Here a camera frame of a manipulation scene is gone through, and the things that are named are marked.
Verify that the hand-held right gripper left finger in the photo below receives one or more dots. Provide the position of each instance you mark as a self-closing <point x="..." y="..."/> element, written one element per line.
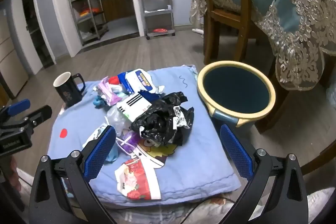
<point x="101" y="153"/>

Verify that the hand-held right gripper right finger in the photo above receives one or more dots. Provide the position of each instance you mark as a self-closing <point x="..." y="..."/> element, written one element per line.
<point x="236" y="153"/>

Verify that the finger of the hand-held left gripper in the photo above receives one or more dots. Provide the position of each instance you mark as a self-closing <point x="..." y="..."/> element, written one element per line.
<point x="18" y="107"/>
<point x="42" y="112"/>

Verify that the light blue face mask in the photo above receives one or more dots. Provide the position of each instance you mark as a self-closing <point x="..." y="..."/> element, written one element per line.
<point x="112" y="154"/>

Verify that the white printed wrapper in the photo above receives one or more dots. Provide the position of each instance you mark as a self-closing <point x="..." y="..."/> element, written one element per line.
<point x="93" y="136"/>

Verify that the clear plastic bag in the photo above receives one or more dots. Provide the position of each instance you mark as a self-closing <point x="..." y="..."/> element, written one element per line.
<point x="116" y="119"/>

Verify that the red floral wrapper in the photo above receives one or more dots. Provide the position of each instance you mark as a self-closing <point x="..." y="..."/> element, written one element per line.
<point x="139" y="176"/>

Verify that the white striped box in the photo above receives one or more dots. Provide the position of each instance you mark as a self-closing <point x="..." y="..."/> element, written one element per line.
<point x="132" y="107"/>

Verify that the pink purple wrapper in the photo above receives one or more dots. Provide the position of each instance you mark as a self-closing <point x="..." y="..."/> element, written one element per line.
<point x="111" y="94"/>

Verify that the black plastic bag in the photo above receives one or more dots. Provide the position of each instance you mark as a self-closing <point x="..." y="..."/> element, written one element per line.
<point x="155" y="121"/>

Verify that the blue bin with cream rim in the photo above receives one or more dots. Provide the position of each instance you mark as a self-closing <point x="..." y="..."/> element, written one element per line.
<point x="236" y="90"/>

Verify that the blue wet wipes packet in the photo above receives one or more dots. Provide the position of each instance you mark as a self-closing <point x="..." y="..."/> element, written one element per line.
<point x="140" y="79"/>

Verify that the white tissue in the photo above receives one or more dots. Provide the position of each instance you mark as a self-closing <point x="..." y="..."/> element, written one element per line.
<point x="160" y="88"/>

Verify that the person's left hand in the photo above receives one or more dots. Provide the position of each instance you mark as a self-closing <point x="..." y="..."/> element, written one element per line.
<point x="15" y="172"/>

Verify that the black mug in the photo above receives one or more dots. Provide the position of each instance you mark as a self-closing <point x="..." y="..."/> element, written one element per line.
<point x="68" y="94"/>

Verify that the blue cartoon tablecloth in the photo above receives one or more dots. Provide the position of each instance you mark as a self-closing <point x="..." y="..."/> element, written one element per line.
<point x="197" y="161"/>

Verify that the white cabinet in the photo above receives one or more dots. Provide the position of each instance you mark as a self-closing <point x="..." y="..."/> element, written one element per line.
<point x="10" y="61"/>

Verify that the printed blanket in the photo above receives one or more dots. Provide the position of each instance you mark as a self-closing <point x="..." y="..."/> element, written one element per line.
<point x="170" y="212"/>

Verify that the orange items on rack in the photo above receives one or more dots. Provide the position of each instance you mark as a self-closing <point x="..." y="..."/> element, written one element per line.
<point x="90" y="12"/>

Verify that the metal kitchen shelf rack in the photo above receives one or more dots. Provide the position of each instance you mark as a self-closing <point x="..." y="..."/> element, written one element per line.
<point x="86" y="3"/>

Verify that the white power strip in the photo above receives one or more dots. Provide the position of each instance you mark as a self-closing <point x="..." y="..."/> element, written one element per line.
<point x="198" y="31"/>

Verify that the wooden kitchen counter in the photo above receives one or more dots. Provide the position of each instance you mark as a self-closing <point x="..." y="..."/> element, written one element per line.
<point x="118" y="7"/>

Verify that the red flat item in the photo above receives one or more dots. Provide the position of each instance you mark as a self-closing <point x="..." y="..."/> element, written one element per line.
<point x="160" y="30"/>

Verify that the wooden chair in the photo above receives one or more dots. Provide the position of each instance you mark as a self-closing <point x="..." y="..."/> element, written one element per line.
<point x="223" y="16"/>

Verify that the grey rolling cart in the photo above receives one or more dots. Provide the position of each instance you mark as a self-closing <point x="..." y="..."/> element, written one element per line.
<point x="157" y="3"/>

